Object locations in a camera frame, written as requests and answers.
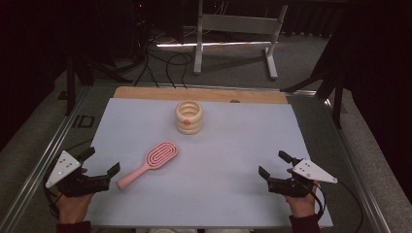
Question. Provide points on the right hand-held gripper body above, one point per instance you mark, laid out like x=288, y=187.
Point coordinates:
x=311, y=171

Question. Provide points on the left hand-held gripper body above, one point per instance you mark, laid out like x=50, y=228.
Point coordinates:
x=63, y=166

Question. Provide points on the pink hairbrush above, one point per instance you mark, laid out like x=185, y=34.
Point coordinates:
x=160, y=155

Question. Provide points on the cream ribbed cup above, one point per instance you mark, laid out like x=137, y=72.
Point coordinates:
x=188, y=119

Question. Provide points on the person's right hand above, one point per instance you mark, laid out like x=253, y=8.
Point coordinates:
x=301, y=204

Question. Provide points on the person's left hand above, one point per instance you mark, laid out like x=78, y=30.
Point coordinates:
x=75, y=207

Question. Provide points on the black stand leg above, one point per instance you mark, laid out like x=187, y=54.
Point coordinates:
x=70, y=87
x=336, y=103

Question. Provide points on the bright light strip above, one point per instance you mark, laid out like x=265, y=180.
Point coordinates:
x=213, y=44

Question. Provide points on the aluminium rail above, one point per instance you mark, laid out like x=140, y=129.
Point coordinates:
x=359, y=181
x=42, y=165

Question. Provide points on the white metal stand frame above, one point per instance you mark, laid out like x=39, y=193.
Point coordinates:
x=238, y=24

